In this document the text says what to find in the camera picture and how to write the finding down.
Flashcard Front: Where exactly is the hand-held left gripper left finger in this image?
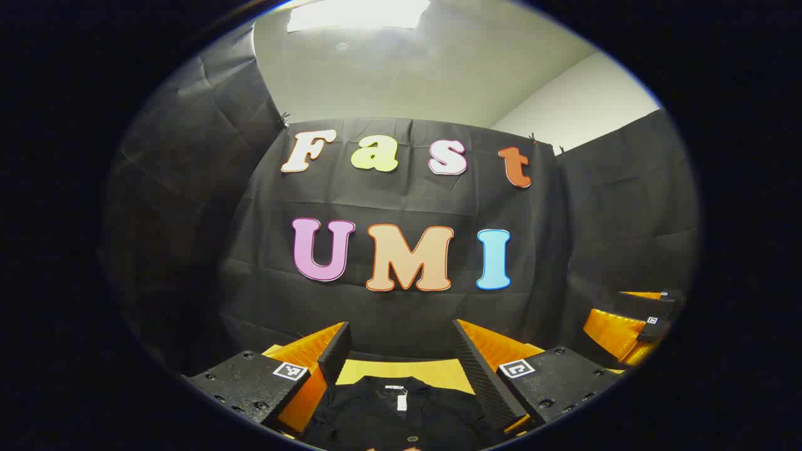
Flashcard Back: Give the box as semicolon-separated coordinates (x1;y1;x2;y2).
182;321;353;439

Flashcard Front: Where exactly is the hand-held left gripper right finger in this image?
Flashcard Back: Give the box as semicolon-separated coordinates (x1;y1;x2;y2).
452;318;627;439

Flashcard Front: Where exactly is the black button-up garment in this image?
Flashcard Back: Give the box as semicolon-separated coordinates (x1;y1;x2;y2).
299;375;508;451

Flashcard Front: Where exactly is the ceiling light panel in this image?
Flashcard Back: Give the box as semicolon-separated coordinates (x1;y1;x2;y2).
287;0;432;33

